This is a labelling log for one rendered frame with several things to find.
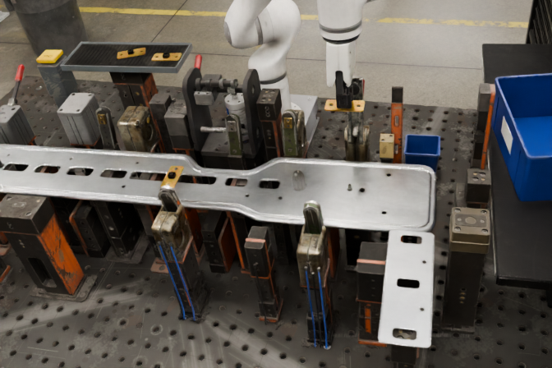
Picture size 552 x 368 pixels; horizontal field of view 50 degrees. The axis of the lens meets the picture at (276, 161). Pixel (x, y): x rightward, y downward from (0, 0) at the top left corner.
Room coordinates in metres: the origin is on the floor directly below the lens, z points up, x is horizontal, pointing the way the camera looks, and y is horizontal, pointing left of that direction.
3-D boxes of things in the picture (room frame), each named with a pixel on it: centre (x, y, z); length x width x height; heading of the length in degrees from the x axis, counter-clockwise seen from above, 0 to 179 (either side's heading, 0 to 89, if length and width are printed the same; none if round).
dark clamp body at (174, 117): (1.39, 0.24, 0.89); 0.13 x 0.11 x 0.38; 162
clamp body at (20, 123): (1.54, 0.78, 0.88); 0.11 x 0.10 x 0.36; 162
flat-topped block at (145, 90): (1.58, 0.39, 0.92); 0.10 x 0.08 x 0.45; 72
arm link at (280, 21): (1.65, -0.05, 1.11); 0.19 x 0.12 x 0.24; 104
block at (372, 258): (0.84, -0.18, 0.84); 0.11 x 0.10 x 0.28; 162
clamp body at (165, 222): (1.01, 0.27, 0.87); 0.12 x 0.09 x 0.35; 162
